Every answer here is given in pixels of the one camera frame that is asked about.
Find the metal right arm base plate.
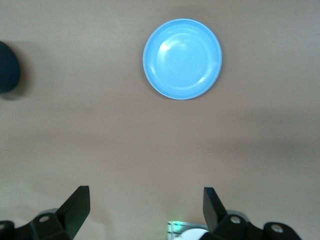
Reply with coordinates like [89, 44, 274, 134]
[166, 219, 209, 240]

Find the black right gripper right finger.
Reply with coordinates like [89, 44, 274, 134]
[203, 186, 228, 234]

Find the black pot with blue handle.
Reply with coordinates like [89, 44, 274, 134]
[0, 40, 21, 95]

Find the blue round plate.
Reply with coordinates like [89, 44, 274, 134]
[142, 17, 223, 101]

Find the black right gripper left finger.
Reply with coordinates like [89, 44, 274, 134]
[56, 185, 90, 240]

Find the brown table cover sheet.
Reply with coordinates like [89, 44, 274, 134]
[0, 0, 320, 240]

